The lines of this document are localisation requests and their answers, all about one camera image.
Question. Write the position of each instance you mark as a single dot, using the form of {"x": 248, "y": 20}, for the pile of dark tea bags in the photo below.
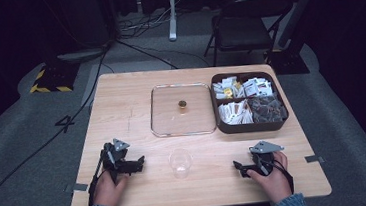
{"x": 267, "y": 109}

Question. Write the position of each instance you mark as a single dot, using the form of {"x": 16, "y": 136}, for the dark stand with black base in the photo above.
{"x": 289, "y": 57}

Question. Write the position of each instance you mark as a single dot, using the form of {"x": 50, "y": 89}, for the person's right hand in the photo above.
{"x": 276, "y": 183}

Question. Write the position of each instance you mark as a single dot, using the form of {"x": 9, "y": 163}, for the brown compartment box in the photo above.
{"x": 250, "y": 128}

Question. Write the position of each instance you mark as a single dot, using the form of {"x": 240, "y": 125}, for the grey tape piece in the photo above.
{"x": 313, "y": 159}
{"x": 78, "y": 187}

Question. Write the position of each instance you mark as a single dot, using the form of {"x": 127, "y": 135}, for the white metal stand frame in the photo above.
{"x": 172, "y": 13}

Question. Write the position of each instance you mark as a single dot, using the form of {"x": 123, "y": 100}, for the yellow-black striped stand base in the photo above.
{"x": 55, "y": 79}

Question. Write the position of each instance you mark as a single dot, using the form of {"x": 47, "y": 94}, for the pile of white brown-striped sachets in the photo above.
{"x": 237, "y": 112}

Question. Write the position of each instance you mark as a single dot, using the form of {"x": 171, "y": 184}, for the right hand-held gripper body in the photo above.
{"x": 263, "y": 159}

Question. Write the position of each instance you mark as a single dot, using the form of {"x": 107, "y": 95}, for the pile of white and yellow sachets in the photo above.
{"x": 226, "y": 89}

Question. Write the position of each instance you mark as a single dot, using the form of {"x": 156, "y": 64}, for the black folding chair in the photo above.
{"x": 241, "y": 31}

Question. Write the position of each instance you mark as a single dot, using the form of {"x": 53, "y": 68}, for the person's left hand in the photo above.
{"x": 106, "y": 191}

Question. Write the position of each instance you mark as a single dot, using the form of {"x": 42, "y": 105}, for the clear plastic cup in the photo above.
{"x": 180, "y": 163}

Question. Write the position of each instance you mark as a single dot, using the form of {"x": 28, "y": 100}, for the square glass lid, gold knob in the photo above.
{"x": 192, "y": 115}

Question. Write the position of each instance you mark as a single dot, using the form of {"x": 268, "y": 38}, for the dark equipment stand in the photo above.
{"x": 96, "y": 20}

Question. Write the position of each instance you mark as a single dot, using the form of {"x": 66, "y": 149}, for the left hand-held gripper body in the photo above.
{"x": 115, "y": 160}

